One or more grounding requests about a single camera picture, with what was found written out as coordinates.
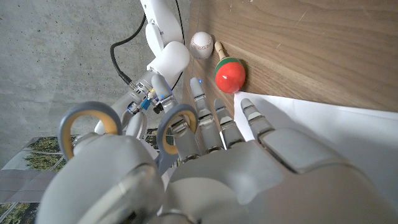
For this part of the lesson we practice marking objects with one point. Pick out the white baseball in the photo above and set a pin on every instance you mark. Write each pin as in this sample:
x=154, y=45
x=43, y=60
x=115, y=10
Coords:
x=201, y=45

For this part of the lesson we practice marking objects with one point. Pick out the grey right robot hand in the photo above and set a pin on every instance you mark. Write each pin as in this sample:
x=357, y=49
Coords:
x=122, y=104

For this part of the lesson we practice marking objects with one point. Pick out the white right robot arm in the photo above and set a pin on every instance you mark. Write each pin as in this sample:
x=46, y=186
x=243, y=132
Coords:
x=172, y=59

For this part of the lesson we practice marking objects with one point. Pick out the colourful wooden maraca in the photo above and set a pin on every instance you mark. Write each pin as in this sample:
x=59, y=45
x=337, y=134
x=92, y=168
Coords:
x=230, y=76

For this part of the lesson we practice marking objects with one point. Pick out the crumpled white paper sheet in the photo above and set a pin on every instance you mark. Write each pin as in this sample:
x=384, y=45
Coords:
x=326, y=133

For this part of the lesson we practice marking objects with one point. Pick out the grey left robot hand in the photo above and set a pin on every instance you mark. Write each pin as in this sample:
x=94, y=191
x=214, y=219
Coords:
x=248, y=180

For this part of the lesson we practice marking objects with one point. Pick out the printed window backdrop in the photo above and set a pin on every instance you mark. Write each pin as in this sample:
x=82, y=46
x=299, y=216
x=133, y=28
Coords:
x=31, y=158

